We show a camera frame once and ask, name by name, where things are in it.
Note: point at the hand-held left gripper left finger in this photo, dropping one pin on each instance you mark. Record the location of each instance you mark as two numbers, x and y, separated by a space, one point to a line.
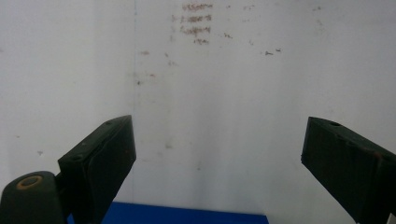
99 161

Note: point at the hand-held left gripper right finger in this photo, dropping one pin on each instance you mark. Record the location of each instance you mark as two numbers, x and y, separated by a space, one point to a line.
348 168

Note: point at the blue cardboard box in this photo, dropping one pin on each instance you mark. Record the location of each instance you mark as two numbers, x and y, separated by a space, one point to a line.
186 214

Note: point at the white table mat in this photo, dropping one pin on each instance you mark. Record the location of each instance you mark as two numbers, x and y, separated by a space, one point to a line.
218 109

